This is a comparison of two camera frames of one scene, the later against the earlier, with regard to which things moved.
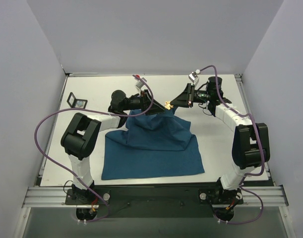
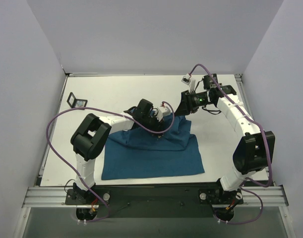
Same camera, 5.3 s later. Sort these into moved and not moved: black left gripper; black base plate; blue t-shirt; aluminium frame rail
Moved: black left gripper
Not moved: blue t-shirt; black base plate; aluminium frame rail
